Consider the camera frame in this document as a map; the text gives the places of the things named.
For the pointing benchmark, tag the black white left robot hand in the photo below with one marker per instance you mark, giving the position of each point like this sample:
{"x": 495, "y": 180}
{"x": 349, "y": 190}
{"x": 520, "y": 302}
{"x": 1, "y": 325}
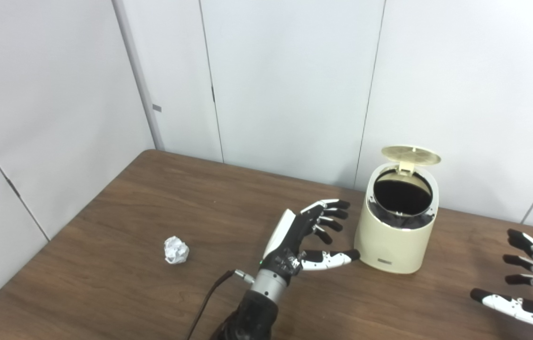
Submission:
{"x": 290, "y": 241}

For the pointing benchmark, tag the white paper ball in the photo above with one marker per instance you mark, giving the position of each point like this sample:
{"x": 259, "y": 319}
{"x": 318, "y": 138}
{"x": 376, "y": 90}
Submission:
{"x": 176, "y": 250}

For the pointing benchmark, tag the cream round bin lid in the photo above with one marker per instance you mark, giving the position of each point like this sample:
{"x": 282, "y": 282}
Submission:
{"x": 410, "y": 155}

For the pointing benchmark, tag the cream-colored bin body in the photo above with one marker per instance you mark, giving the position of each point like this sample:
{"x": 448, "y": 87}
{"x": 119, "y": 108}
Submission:
{"x": 389, "y": 248}

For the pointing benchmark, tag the grey wall corner post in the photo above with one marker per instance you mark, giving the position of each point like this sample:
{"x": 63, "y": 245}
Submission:
{"x": 139, "y": 80}

